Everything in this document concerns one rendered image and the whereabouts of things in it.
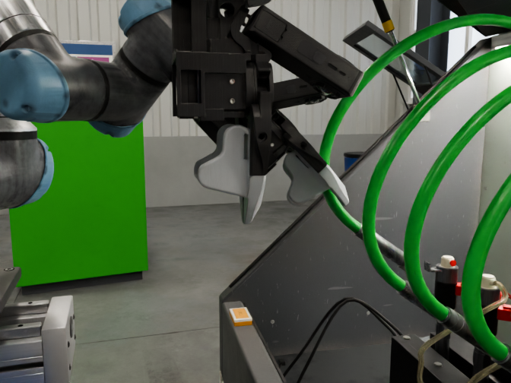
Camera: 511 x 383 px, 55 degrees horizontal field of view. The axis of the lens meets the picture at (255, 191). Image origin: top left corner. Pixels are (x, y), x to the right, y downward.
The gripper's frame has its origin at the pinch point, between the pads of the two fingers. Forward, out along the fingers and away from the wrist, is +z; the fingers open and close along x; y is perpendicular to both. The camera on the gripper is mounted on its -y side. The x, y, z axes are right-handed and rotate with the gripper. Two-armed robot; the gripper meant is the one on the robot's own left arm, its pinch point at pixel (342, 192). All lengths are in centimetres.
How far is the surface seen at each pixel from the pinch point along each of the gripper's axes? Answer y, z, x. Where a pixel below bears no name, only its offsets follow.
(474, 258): -0.1, 9.2, 22.7
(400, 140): -6.8, -0.3, 9.2
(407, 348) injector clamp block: 7.2, 22.0, -8.3
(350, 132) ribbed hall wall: -187, -18, -701
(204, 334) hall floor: 81, 18, -236
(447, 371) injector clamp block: 5.7, 25.3, -2.5
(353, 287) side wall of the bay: 5.5, 17.5, -38.6
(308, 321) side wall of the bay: 16.7, 15.9, -37.8
